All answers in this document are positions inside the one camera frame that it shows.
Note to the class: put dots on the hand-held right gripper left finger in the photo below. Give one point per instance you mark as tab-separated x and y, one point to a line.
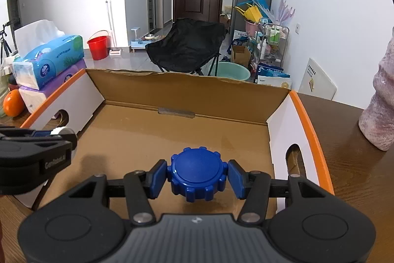
157	179

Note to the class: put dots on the white panel board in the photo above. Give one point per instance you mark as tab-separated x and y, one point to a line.
317	81

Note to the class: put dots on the orange fruit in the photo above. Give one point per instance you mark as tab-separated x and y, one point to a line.
14	103

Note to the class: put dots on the black camera tripod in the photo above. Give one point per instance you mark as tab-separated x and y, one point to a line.
4	44

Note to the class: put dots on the red printed cardboard box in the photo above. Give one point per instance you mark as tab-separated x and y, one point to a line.
154	139

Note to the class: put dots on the purple tissue pack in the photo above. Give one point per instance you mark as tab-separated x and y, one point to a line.
52	87

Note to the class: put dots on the yellow plastic dustpan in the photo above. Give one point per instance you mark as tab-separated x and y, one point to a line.
251	13

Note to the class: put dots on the white wall socket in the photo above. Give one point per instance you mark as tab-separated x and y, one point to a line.
297	28

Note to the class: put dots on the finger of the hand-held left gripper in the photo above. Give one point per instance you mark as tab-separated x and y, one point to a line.
27	141

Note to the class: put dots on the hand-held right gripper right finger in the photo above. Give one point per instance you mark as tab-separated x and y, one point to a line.
237	179

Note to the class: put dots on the blue knobbed round lid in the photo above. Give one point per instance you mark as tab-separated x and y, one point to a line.
197	172

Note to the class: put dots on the blue pet feeder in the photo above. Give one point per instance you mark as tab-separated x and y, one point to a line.
140	42

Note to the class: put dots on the small brown cardboard box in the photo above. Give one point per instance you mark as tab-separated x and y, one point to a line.
241	56

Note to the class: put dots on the red plastic bucket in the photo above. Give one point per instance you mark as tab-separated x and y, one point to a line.
98	45

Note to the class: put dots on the green plastic basin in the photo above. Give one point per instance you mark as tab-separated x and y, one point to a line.
234	72

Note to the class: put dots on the blue white packaged bag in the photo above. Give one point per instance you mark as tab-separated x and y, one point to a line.
272	76

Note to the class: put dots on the white mop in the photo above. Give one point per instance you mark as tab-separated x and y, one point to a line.
110	25

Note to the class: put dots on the blue tissue pack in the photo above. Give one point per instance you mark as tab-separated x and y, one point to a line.
52	58

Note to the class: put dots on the pastel fairy wings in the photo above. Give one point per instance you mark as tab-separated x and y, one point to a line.
284	8

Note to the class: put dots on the black folding chair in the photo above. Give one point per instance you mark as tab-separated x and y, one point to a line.
184	44

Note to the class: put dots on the pink plastic bucket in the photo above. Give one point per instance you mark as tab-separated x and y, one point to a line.
252	28

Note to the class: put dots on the pink textured vase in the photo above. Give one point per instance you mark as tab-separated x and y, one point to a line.
381	102

